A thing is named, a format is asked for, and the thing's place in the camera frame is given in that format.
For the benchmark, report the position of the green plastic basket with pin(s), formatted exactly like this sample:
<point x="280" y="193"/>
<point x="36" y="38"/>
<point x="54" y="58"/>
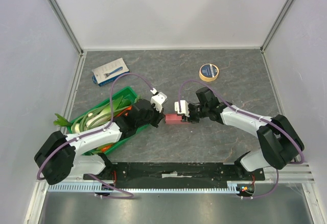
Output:
<point x="101" y="114"/>

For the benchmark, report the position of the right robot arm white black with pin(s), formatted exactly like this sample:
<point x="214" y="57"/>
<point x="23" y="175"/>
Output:
<point x="279" y="142"/>

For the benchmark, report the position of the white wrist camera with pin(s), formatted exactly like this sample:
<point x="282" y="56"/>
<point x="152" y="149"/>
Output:
<point x="157" y="100"/>
<point x="182" y="107"/>

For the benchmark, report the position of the grey slotted cable duct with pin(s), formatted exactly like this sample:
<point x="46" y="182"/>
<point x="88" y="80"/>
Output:
<point x="96" y="187"/>

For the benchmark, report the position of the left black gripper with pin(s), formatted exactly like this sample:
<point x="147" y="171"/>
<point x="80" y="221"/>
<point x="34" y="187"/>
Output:
<point x="159" y="116"/>

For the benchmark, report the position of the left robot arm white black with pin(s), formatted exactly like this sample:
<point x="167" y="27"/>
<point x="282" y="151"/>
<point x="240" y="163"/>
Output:
<point x="64" y="155"/>

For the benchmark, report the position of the pink paper box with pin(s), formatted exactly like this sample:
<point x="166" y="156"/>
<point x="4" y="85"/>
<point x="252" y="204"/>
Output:
<point x="173" y="119"/>

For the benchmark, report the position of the green bean bundle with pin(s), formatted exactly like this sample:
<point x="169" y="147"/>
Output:
<point x="89" y="119"/>

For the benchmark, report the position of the green leafy toy vegetable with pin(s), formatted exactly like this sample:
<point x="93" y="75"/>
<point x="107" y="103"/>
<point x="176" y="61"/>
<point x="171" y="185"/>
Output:
<point x="61" y="121"/>

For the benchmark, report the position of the masking tape roll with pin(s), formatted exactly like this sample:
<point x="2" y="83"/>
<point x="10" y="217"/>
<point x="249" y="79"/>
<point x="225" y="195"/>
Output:
<point x="208" y="72"/>

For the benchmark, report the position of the blue white razor box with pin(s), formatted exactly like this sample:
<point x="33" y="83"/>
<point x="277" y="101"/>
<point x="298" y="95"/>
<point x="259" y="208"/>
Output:
<point x="107" y="73"/>

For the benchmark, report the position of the green toy leek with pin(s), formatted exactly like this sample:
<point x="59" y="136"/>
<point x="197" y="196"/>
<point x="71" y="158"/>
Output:
<point x="102" y="114"/>

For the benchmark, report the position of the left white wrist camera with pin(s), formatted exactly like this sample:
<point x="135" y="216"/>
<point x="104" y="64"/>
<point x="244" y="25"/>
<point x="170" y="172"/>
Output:
<point x="157" y="100"/>

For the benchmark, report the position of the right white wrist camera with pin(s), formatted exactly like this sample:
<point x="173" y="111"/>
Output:
<point x="182" y="107"/>

